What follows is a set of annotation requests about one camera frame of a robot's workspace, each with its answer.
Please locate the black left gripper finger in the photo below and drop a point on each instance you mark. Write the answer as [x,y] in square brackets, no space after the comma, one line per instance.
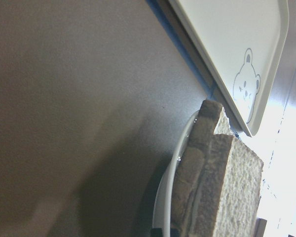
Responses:
[156,232]

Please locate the white round plate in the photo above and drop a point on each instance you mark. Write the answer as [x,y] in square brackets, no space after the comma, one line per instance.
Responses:
[162,205]

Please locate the plain bread slice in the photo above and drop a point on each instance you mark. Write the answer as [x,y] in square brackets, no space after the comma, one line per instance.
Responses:
[227,196]

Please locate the bread slice under egg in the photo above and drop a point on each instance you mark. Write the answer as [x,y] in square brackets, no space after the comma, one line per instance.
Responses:
[199,177]

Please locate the white bear tray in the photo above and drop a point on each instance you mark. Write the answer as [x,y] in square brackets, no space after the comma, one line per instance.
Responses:
[241,42]

